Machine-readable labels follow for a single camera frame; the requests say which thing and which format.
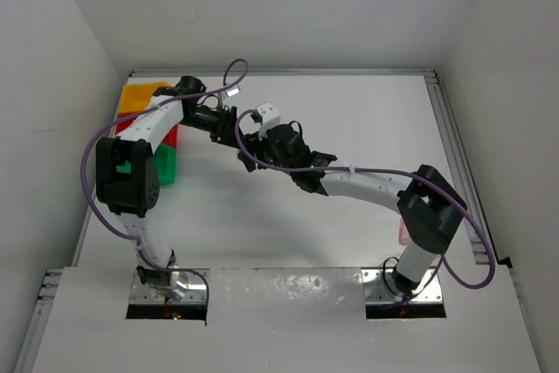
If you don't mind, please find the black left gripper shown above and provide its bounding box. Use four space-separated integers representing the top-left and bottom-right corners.
180 105 245 150

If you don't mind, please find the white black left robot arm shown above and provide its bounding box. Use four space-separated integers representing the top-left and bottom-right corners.
91 76 238 301

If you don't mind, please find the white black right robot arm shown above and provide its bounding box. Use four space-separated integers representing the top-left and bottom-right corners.
236 124 466 299

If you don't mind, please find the red plastic bin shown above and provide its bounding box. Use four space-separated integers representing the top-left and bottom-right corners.
114 110 178 150

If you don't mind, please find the green plastic bin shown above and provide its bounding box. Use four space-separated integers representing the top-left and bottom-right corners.
114 142 176 186

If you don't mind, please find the yellow plastic bin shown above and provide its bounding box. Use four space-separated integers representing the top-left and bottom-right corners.
118 81 171 114

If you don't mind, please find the pink clip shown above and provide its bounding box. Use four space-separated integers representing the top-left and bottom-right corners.
398 219 410 245

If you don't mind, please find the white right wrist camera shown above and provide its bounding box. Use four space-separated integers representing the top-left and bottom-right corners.
255 102 281 140

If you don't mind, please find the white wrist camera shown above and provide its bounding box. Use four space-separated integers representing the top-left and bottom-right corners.
225 85 240 97
255 102 281 140

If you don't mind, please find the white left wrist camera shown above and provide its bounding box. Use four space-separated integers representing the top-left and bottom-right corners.
225 85 240 97

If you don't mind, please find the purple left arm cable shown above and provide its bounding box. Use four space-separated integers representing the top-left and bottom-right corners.
81 58 251 304

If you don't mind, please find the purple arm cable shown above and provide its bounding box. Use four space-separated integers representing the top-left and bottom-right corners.
81 58 251 304
234 108 499 304

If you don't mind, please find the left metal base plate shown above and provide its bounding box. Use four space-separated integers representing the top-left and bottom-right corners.
128 273 207 305

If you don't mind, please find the metal base plate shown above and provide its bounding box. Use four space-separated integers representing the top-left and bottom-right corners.
362 267 444 307
128 273 207 305

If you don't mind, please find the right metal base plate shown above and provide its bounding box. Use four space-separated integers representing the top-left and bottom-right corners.
362 267 444 307

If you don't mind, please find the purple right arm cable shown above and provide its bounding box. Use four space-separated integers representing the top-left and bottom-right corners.
234 108 499 304

